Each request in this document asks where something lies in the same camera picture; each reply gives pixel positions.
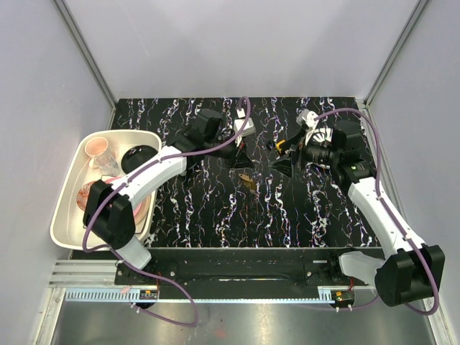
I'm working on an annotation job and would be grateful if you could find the pink plastic cup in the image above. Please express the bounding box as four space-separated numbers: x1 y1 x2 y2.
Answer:
84 137 109 157

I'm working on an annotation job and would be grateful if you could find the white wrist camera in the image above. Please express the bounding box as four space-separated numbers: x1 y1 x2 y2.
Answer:
233 109 256 140
296 109 318 134

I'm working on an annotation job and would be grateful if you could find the red patterned bowl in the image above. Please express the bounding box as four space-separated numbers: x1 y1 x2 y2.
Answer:
76 181 94 211

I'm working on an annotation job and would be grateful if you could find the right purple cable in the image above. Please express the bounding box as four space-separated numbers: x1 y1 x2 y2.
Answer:
312 108 441 316

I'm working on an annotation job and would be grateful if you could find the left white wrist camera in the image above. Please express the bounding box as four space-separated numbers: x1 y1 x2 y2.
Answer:
233 109 256 140

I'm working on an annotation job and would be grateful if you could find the black bowl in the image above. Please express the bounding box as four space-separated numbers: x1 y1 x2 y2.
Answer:
121 144 158 174

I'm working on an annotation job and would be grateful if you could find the purple cable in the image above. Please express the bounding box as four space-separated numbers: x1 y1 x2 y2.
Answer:
312 108 441 316
82 95 252 327

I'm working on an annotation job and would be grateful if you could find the pink plate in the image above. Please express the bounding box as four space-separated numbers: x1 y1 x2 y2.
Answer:
101 175 151 225

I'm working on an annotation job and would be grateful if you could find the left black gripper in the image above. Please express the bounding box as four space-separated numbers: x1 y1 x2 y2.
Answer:
205 132 255 171

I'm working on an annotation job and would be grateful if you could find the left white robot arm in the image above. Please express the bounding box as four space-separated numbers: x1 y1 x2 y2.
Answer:
83 109 254 285

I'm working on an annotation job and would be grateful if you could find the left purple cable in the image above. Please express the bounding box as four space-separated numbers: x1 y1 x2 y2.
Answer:
82 95 252 327

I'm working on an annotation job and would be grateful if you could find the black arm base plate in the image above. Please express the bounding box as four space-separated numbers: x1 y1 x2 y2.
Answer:
114 248 362 303

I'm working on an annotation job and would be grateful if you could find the yellow padlock black shackle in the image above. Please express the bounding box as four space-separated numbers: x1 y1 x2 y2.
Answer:
266 139 289 157

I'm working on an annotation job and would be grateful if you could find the brass padlock silver shackle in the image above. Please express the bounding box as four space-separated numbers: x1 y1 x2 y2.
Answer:
238 173 257 193

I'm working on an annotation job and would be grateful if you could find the clear drinking glass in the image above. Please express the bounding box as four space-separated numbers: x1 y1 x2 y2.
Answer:
90 150 119 176

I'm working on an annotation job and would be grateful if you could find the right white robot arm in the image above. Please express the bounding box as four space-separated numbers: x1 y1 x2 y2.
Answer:
267 121 445 306

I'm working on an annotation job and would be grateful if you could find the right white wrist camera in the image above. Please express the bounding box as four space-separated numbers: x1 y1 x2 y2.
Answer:
296 109 318 134

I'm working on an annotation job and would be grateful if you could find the blue striped white plate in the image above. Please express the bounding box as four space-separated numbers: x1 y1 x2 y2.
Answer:
310 127 334 145

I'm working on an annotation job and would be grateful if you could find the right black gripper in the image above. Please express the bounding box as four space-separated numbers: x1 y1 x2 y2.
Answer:
268 127 340 178

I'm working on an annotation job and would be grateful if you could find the cream plastic tray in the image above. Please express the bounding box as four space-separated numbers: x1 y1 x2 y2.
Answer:
50 129 162 250

